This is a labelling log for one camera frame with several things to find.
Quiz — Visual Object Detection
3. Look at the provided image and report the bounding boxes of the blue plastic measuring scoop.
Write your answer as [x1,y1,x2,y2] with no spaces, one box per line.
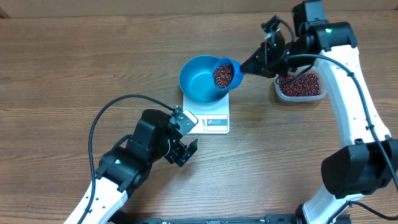
[213,57,244,90]

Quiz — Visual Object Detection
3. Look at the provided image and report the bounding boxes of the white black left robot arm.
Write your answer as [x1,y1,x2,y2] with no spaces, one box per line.
[66,108,198,223]

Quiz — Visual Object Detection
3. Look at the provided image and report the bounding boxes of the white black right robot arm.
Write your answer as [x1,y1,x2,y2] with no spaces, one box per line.
[240,1,397,223]

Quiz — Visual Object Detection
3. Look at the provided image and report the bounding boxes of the white digital kitchen scale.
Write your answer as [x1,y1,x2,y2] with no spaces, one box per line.
[183,94,230,134]

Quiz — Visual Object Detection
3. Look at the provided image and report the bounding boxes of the blue plastic bowl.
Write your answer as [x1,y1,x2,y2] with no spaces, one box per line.
[179,55,229,104]

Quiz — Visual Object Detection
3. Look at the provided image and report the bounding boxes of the clear plastic container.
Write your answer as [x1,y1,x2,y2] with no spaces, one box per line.
[274,65,326,103]

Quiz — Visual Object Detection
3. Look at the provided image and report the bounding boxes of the red adzuki beans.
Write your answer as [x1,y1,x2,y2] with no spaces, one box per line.
[276,65,322,97]

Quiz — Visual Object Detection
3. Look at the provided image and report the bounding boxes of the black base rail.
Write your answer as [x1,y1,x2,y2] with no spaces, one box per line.
[108,211,304,224]

